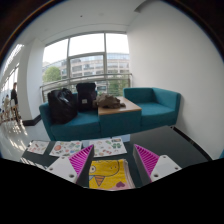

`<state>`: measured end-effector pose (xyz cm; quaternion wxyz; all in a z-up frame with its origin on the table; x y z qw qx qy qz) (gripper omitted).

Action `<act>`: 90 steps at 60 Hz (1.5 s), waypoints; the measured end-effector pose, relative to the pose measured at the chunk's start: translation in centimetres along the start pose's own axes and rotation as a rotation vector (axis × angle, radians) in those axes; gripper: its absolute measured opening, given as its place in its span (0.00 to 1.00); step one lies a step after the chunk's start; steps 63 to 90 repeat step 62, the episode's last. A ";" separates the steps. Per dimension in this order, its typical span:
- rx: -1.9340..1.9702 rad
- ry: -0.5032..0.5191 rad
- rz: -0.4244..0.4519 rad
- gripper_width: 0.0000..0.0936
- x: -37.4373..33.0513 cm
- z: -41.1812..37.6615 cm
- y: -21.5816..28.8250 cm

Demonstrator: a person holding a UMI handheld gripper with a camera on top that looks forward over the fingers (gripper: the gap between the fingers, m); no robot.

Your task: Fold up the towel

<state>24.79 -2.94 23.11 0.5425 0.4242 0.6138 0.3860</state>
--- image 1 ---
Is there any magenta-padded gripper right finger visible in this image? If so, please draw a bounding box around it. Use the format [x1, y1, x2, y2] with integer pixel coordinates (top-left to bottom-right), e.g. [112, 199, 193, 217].
[132, 143, 183, 187]

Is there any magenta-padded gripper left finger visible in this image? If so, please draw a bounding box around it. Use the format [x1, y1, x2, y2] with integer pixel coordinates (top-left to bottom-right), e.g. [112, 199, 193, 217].
[45, 144, 96, 188]

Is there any large colourful sticker sheet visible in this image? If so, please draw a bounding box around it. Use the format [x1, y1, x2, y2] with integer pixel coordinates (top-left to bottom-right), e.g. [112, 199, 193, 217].
[49, 140, 83, 158]

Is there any sticker sheet with red items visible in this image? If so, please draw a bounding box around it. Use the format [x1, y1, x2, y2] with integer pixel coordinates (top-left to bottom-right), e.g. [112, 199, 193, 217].
[27, 140, 50, 155]

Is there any teal sofa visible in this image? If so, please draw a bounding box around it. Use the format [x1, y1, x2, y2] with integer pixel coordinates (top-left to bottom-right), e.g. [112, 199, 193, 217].
[38, 87, 182, 142]

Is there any sticker sheet with green items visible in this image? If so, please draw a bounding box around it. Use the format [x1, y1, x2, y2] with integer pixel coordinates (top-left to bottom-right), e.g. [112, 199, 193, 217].
[89, 137, 128, 158]

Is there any large plain black backpack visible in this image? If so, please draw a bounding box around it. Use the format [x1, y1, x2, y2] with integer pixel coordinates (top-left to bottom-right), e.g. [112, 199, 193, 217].
[47, 87, 79, 125]

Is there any wooden sofa table top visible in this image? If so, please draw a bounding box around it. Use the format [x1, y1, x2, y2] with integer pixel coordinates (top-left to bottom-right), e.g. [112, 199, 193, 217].
[97, 96, 143, 116]

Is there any black backpack with label patch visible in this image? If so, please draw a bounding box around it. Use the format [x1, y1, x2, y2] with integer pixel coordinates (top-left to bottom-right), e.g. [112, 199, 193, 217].
[75, 82, 98, 113]

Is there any brown jacket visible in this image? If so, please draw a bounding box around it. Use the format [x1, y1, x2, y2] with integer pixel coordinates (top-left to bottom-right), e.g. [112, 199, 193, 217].
[92, 93, 127, 110]

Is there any person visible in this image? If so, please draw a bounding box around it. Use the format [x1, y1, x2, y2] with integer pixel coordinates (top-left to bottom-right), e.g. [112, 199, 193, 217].
[9, 82, 20, 122]

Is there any metal window railing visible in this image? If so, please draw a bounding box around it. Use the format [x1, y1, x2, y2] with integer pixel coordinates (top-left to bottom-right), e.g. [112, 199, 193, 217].
[39, 73, 133, 102]

